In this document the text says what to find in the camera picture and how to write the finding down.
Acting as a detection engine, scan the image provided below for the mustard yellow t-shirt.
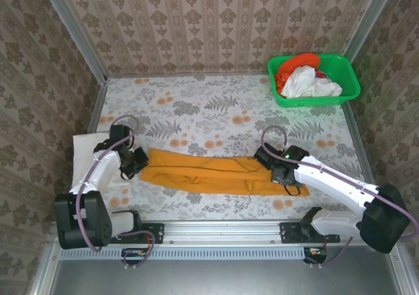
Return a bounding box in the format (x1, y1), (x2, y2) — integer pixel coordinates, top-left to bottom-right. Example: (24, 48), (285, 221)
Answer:
(139, 148), (310, 197)

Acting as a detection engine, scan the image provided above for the red-orange t-shirt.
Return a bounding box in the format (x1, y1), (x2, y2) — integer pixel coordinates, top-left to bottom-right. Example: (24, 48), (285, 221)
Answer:
(274, 52), (321, 95)

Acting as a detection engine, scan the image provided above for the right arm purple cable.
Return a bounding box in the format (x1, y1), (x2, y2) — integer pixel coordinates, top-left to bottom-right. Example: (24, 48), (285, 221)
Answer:
(261, 126), (419, 270)

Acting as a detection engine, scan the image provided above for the floral patterned table cover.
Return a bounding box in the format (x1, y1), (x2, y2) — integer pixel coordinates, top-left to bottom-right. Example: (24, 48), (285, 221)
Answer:
(73, 75), (377, 221)

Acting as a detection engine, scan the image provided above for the grey metal panel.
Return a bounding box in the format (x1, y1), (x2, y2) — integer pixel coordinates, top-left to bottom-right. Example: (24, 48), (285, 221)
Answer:
(31, 244), (419, 295)

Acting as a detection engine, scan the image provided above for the black connector box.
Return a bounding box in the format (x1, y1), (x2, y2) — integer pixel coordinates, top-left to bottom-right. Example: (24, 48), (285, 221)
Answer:
(303, 246), (328, 265)
(121, 247), (149, 266)

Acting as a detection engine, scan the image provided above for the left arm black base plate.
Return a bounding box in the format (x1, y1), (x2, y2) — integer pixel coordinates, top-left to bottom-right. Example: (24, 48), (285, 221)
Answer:
(113, 221), (164, 245)

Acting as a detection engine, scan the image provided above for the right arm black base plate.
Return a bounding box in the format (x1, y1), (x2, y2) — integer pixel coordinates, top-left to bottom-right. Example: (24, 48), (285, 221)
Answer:
(280, 222), (341, 244)

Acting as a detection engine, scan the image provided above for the aluminium frame post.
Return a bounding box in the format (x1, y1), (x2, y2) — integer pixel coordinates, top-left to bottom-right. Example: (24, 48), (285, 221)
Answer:
(36, 0), (108, 86)
(343, 0), (399, 63)

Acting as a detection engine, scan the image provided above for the grey slotted cable duct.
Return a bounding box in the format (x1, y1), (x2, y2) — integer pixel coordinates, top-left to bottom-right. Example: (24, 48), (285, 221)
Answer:
(60, 246), (310, 260)

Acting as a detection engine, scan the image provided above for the right gripper thin black cable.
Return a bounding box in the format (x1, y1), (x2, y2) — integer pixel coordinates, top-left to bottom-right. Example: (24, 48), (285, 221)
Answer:
(283, 182), (304, 196)

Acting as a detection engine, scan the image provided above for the green plastic basket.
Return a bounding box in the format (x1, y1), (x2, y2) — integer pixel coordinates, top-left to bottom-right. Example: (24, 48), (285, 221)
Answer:
(267, 53), (361, 109)

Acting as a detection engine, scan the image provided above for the folded white t-shirt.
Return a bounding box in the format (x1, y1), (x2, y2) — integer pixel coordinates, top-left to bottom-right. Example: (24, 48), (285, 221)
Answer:
(71, 131), (130, 191)

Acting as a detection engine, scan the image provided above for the white t-shirt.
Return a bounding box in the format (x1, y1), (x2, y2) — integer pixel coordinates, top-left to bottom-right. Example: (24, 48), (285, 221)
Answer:
(71, 131), (130, 191)
(280, 65), (343, 99)

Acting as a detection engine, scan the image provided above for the aluminium mounting rail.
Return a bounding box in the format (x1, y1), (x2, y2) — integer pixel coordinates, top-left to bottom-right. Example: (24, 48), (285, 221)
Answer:
(48, 219), (402, 245)

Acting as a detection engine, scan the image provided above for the aluminium table edge rail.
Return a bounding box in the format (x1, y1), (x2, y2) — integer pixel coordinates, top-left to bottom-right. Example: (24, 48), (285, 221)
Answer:
(342, 103), (377, 186)
(62, 82), (108, 207)
(106, 71), (269, 79)

